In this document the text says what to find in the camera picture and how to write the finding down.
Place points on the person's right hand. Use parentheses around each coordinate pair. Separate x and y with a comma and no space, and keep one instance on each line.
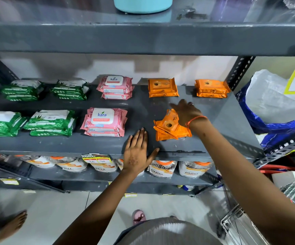
(188,114)

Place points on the person's left hand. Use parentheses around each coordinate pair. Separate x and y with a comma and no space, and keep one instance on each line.
(136,155)

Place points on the person's right thumb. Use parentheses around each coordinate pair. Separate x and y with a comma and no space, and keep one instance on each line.
(174,106)

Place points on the person's left thumb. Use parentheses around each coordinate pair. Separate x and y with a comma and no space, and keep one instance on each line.
(153,155)

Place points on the person's left middle finger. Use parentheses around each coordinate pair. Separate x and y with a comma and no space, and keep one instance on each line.
(140,137)

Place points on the person's left little finger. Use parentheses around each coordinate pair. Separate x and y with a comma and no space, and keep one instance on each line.
(128,144)

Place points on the orange wet wipes packet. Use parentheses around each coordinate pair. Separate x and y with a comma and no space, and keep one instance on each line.
(169,119)

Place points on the person's right forearm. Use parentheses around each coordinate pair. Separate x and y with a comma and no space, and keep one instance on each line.
(239,176)

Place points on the person's left forearm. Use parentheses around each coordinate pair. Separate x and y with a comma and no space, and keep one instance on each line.
(104,209)

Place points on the row of orange-capped white bottles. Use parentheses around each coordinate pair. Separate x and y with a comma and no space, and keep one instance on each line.
(162,168)

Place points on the stacks of orange packets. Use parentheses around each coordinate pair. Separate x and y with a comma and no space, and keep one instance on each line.
(162,86)

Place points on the stacks of pink wipes packets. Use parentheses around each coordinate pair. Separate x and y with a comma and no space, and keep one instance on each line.
(104,119)

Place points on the green and yellow shelf label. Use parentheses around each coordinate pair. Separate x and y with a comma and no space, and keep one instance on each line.
(96,158)

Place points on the yellow shelf price tag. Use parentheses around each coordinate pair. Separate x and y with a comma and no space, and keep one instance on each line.
(131,194)
(9,181)

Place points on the person's pink sandal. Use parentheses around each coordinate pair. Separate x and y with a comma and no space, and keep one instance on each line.
(138,216)

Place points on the grey metal shelf rack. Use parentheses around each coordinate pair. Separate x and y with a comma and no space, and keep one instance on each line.
(142,38)

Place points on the person's grey skirt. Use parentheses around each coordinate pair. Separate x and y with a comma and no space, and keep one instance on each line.
(168,232)

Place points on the stacks of green wipes packets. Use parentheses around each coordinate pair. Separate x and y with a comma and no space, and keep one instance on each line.
(50,122)

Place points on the white plastic bag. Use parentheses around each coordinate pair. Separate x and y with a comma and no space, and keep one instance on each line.
(270,99)

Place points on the blue plastic bag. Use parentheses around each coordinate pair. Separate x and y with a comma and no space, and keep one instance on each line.
(272,130)

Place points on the teal plastic container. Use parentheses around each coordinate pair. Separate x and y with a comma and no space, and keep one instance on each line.
(142,5)

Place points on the perforated grey metal rack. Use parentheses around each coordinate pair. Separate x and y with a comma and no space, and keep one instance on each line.
(282,150)

